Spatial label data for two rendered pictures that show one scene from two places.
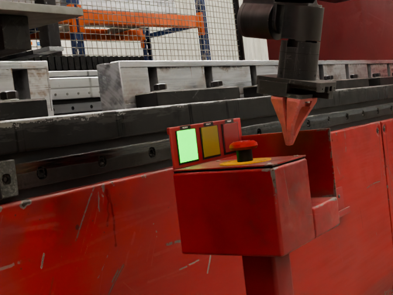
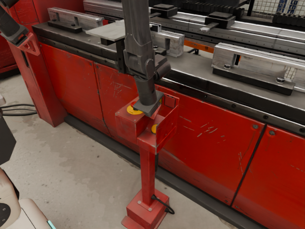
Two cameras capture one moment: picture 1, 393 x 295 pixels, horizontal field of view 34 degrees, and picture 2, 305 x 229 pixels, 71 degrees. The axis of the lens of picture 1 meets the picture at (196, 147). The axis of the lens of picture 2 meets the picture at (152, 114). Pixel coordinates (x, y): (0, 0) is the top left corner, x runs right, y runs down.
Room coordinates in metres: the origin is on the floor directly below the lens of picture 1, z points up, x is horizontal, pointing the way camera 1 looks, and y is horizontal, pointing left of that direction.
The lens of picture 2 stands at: (0.97, -0.76, 1.29)
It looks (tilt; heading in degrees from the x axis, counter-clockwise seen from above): 38 degrees down; 90
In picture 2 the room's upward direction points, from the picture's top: straight up
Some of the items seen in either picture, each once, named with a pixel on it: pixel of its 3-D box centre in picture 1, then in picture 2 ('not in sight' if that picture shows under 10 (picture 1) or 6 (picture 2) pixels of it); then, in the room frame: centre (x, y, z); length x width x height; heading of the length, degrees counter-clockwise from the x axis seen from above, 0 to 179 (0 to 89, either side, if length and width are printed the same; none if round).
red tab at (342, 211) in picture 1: (334, 204); not in sight; (1.64, -0.33, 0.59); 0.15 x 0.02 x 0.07; 144
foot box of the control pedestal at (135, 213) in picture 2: not in sight; (145, 210); (0.93, -0.11, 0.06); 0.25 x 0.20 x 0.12; 56
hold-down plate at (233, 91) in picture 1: (191, 96); (250, 77); (1.36, 0.00, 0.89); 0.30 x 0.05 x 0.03; 144
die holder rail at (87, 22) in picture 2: not in sight; (75, 20); (0.45, 0.72, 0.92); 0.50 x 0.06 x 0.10; 144
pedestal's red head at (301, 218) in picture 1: (257, 178); (146, 117); (0.94, -0.08, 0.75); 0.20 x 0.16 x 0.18; 146
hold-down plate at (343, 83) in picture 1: (342, 84); not in sight; (2.01, -0.47, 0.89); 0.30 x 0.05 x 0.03; 144
